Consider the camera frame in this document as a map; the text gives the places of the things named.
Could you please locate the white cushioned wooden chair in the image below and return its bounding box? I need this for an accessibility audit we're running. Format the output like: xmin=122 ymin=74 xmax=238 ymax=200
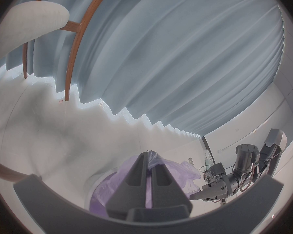
xmin=0 ymin=0 xmax=115 ymax=182

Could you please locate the purple plastic bag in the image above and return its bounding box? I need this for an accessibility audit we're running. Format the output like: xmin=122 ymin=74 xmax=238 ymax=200
xmin=89 ymin=151 xmax=202 ymax=216

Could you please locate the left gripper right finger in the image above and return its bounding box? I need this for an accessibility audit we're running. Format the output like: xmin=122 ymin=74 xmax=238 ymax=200
xmin=148 ymin=151 xmax=194 ymax=216

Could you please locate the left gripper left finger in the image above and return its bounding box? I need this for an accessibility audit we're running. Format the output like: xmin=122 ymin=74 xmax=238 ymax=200
xmin=106 ymin=151 xmax=148 ymax=220

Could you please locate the white trash bin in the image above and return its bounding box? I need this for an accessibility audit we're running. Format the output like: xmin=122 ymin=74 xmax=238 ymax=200
xmin=84 ymin=167 xmax=127 ymax=210

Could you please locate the pale blue curtain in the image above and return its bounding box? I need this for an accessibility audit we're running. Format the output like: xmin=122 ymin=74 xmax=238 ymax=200
xmin=0 ymin=0 xmax=286 ymax=141

